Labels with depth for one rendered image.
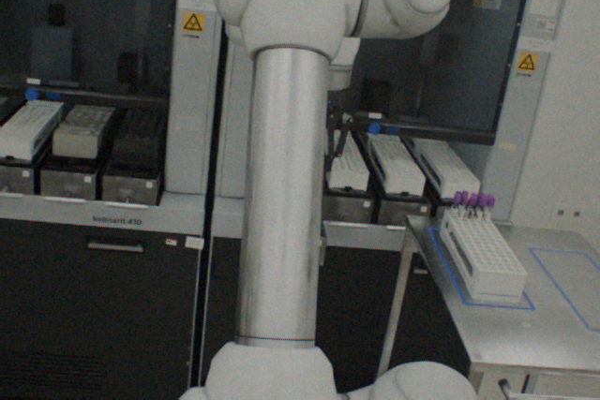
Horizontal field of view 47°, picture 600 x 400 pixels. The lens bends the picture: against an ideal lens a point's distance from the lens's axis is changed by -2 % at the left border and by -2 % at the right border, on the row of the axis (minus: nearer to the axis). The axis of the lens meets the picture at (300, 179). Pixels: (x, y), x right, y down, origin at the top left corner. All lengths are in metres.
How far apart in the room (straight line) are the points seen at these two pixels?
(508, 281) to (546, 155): 1.93
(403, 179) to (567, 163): 1.61
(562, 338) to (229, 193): 0.94
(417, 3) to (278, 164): 0.27
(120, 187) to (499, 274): 0.94
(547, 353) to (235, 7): 0.80
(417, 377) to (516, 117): 1.18
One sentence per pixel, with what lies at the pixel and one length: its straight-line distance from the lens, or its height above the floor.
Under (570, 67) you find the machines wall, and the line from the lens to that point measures 3.23.
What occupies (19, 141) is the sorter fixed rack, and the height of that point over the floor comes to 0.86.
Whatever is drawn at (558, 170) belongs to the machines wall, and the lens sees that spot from 3.36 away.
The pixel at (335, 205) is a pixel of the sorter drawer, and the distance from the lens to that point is 1.81.
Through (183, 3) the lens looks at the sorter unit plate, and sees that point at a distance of 1.76.
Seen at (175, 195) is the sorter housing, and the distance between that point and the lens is 1.89.
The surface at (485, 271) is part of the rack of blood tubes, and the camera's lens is 1.40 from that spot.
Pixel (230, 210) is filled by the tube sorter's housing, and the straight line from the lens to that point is 1.82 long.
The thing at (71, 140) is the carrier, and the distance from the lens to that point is 1.86.
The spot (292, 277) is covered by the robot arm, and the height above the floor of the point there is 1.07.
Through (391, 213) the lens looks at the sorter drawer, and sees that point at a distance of 1.85.
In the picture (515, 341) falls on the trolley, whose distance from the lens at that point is 1.32.
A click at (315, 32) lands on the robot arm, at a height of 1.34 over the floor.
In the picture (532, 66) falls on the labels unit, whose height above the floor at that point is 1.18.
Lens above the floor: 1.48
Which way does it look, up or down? 21 degrees down
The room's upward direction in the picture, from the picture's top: 8 degrees clockwise
